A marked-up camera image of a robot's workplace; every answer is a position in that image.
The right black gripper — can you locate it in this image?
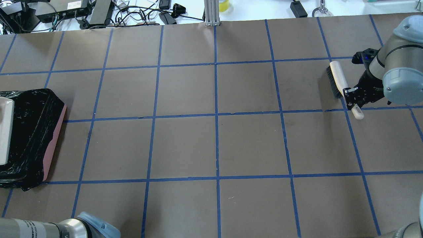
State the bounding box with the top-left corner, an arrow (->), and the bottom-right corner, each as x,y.
342,72 -> 385,109

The black power adapter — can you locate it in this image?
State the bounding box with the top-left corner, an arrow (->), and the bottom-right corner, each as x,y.
290,0 -> 308,18

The aluminium frame post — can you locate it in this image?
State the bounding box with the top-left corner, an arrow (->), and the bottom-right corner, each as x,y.
204,0 -> 221,26

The white hand brush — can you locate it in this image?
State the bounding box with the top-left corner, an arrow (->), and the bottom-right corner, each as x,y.
327,61 -> 364,120

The yellow tape roll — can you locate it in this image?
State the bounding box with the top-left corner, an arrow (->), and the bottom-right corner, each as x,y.
218,0 -> 230,13

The metal carabiner hook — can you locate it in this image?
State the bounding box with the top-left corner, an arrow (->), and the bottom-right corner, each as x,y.
312,0 -> 334,18

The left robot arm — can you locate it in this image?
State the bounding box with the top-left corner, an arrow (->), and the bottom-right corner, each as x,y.
0,212 -> 121,238

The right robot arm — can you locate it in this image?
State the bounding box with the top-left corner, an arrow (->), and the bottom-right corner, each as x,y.
343,15 -> 423,110

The white plastic dustpan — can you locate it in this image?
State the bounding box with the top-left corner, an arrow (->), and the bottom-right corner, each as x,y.
0,97 -> 15,165

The pink bin with black bag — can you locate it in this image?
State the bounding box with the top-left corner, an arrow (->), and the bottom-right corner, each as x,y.
0,88 -> 66,191

